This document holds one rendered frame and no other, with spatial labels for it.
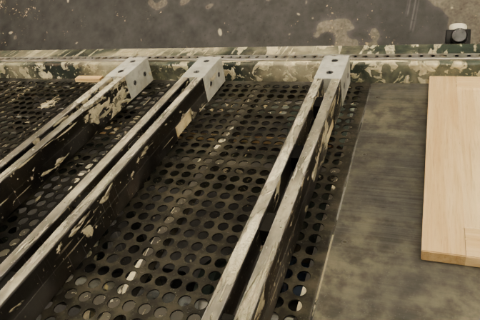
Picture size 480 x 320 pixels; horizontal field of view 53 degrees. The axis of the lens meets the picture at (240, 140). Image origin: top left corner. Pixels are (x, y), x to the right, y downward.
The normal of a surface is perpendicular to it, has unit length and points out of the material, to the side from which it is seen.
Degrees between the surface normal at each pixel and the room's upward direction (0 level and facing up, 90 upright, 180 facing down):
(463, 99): 50
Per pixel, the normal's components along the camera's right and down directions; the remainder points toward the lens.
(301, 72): -0.32, 0.54
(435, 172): -0.14, -0.84
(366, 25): -0.35, -0.12
